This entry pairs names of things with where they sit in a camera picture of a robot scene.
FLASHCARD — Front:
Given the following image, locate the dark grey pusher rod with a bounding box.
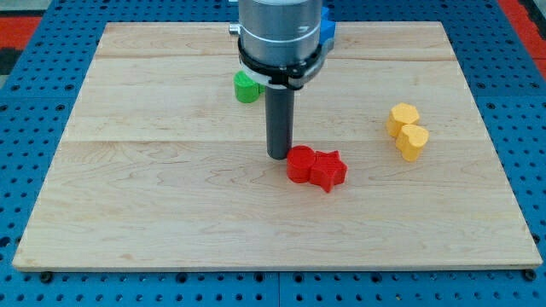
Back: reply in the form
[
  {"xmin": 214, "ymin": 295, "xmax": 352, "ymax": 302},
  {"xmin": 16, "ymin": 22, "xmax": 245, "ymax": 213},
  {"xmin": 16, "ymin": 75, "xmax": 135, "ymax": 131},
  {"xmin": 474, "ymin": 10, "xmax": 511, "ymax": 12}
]
[{"xmin": 265, "ymin": 87, "xmax": 294, "ymax": 159}]

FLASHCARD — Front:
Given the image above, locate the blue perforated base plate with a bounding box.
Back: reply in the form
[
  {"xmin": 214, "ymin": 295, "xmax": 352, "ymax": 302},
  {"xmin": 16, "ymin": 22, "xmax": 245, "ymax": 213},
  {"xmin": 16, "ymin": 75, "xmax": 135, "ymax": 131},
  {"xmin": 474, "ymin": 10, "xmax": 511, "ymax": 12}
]
[{"xmin": 1, "ymin": 0, "xmax": 545, "ymax": 306}]

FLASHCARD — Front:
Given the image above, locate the yellow hexagon block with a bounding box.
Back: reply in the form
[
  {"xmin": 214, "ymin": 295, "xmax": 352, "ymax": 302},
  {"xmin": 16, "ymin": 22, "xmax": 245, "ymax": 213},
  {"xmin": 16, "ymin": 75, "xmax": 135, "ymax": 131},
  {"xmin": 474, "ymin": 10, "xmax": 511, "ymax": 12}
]
[{"xmin": 386, "ymin": 102, "xmax": 420, "ymax": 137}]

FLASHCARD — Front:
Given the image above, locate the yellow heart block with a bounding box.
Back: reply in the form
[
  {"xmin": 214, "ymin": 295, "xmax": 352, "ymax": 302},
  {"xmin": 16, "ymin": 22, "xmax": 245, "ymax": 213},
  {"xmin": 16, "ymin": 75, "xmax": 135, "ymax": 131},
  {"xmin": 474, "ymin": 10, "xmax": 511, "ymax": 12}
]
[{"xmin": 395, "ymin": 125, "xmax": 429, "ymax": 162}]

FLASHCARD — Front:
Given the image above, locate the red star block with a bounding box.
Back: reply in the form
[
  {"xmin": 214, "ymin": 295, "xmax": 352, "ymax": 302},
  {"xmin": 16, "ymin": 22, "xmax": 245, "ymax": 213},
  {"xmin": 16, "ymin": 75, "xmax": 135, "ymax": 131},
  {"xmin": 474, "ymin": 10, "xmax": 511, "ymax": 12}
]
[{"xmin": 309, "ymin": 150, "xmax": 348, "ymax": 193}]

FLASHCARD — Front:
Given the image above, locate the green block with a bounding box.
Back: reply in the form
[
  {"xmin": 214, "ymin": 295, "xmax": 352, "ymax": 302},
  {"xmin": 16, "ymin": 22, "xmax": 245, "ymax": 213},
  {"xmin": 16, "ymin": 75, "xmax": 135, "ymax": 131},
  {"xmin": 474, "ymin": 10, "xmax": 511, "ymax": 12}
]
[{"xmin": 233, "ymin": 71, "xmax": 265, "ymax": 103}]

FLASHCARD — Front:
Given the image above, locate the wooden board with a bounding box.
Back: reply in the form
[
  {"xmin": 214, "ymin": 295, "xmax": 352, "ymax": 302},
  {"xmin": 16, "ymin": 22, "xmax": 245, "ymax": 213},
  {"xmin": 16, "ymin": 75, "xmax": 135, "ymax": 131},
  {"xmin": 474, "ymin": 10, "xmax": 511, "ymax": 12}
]
[{"xmin": 13, "ymin": 22, "xmax": 543, "ymax": 272}]

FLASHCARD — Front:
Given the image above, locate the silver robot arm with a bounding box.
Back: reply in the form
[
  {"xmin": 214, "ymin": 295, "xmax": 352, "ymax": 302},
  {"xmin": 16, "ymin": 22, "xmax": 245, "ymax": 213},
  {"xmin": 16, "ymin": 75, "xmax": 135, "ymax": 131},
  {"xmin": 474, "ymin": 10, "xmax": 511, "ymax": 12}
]
[{"xmin": 235, "ymin": 0, "xmax": 335, "ymax": 90}]

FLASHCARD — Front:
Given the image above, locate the red cylinder block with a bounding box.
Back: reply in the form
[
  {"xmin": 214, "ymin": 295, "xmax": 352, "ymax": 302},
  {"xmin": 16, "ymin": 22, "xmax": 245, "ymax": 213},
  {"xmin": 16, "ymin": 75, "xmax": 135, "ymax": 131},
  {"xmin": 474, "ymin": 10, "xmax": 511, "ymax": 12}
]
[{"xmin": 287, "ymin": 145, "xmax": 316, "ymax": 183}]

